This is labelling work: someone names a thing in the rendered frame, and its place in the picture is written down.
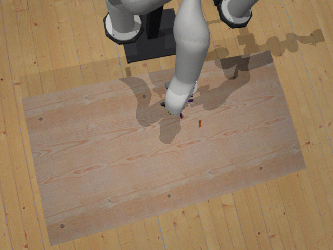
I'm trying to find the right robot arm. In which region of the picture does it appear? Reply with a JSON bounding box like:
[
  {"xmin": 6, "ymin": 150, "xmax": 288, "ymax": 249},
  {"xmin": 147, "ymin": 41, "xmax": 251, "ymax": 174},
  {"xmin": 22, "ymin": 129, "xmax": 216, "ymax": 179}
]
[{"xmin": 105, "ymin": 0, "xmax": 210, "ymax": 115}]

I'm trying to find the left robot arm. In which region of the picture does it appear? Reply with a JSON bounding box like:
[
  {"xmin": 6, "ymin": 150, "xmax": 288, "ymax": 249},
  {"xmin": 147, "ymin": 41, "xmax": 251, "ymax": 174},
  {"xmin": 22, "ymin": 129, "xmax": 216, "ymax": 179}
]
[{"xmin": 221, "ymin": 0, "xmax": 258, "ymax": 24}]

